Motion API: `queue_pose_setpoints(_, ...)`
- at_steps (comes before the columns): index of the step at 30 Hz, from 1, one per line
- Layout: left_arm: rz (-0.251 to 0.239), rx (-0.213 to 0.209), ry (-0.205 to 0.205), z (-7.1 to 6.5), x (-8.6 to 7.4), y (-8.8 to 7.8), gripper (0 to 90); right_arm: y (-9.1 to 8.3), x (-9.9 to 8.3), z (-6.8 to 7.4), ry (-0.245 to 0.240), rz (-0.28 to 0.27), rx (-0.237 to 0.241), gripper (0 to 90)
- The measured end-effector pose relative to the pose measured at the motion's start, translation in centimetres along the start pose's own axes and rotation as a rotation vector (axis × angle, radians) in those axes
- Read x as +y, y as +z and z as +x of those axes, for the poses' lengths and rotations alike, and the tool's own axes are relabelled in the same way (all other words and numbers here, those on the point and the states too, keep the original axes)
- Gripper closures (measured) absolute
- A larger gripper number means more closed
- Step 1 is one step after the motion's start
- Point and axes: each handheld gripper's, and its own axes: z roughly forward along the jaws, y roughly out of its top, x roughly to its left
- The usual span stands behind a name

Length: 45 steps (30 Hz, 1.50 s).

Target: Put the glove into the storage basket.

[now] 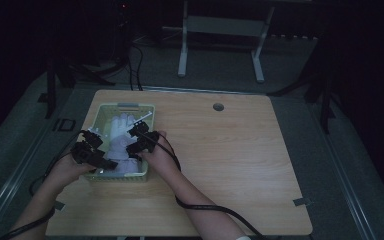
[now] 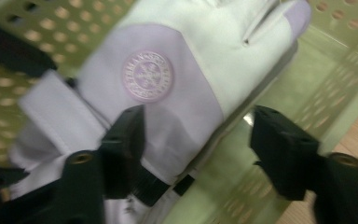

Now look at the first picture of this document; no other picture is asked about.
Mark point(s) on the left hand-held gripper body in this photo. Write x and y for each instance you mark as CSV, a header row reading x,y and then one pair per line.
x,y
83,153

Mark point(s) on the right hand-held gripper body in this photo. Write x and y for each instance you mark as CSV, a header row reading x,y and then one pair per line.
x,y
148,141

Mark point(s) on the large lavender grey work glove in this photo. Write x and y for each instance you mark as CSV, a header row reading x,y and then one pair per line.
x,y
121,140

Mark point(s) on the pale green plastic basket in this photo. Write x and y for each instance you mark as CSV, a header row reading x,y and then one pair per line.
x,y
101,111

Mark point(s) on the person's right hand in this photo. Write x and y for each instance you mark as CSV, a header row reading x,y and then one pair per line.
x,y
161,160

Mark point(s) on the person's left hand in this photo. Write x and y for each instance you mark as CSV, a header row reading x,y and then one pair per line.
x,y
68,171

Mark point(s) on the grey tape piece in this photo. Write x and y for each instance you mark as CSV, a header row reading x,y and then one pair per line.
x,y
301,201
59,205

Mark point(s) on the black tripod stand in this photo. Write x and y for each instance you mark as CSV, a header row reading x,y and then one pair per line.
x,y
325,100
50,90

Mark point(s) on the white metal stand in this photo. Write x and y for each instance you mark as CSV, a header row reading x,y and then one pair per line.
x,y
223,26

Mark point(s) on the black square floor frame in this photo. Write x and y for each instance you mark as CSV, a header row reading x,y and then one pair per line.
x,y
60,125

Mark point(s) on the metal floor rail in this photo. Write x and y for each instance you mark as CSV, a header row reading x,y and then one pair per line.
x,y
10,186
350,190

